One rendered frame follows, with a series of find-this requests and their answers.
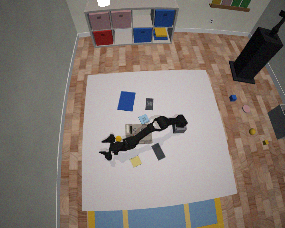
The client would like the light blue sticky note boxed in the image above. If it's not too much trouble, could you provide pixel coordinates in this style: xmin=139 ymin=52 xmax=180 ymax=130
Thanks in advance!
xmin=138 ymin=114 xmax=150 ymax=124

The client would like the beige desk phone faceplate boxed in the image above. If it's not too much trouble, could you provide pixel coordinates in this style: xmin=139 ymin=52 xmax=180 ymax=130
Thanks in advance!
xmin=125 ymin=124 xmax=153 ymax=144

